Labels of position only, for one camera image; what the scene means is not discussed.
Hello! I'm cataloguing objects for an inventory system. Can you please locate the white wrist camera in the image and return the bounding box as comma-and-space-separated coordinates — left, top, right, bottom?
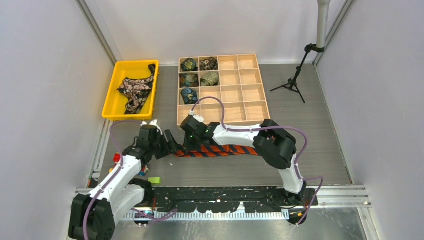
140, 119, 164, 135
188, 111, 204, 123

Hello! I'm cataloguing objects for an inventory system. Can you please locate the rolled green paisley tie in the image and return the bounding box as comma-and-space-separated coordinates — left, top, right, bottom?
180, 57, 198, 72

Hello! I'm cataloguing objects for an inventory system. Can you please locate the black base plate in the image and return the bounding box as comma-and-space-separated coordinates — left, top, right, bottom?
136, 186, 319, 214

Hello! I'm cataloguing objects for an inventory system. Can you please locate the yellow plastic bin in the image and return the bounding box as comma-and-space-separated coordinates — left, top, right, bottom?
101, 59, 160, 121

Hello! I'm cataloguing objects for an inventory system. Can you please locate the wooden grid organizer box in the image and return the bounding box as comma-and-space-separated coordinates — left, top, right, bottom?
176, 53, 270, 125

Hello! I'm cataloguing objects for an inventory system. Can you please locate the black pink floral tie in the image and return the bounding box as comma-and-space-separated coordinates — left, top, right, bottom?
117, 64, 156, 115

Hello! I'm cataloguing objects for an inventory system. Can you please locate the colourful toy car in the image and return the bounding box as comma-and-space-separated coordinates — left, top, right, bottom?
109, 152, 149, 177

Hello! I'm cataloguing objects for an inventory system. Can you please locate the aluminium front rail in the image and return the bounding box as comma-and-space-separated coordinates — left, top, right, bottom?
81, 186, 371, 225

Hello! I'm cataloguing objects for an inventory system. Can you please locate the green block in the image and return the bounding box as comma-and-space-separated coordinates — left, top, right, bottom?
147, 177, 161, 184

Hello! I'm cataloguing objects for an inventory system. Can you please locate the grey metal pole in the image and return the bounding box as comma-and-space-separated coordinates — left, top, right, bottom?
316, 0, 331, 51

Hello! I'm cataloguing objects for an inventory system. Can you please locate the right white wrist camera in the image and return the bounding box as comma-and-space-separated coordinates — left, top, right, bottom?
188, 111, 204, 123

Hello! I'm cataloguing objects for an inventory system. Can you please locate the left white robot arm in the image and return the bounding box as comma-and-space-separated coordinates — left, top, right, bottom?
68, 120, 181, 240

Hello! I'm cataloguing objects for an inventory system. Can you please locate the rolled blue teal tie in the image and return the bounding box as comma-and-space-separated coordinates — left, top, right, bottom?
180, 88, 199, 105

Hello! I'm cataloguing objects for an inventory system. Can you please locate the rolled blue gold tie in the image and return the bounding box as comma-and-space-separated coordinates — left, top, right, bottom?
179, 73, 199, 88

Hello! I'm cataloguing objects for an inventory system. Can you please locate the rolled dark floral tie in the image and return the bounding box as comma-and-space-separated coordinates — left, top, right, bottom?
199, 56, 219, 71

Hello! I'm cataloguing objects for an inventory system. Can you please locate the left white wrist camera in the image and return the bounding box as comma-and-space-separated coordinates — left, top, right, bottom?
140, 119, 164, 135

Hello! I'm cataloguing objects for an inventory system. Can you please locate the orange navy striped tie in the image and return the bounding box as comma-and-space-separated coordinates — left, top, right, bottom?
174, 145, 259, 158

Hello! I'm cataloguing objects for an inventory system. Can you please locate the black mini tripod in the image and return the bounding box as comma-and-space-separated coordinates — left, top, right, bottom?
270, 43, 325, 104

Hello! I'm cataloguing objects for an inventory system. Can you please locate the rolled beige paisley tie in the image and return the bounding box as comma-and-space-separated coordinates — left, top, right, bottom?
200, 71, 220, 87

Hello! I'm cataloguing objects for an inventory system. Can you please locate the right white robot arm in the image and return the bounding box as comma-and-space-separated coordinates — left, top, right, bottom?
180, 115, 308, 205

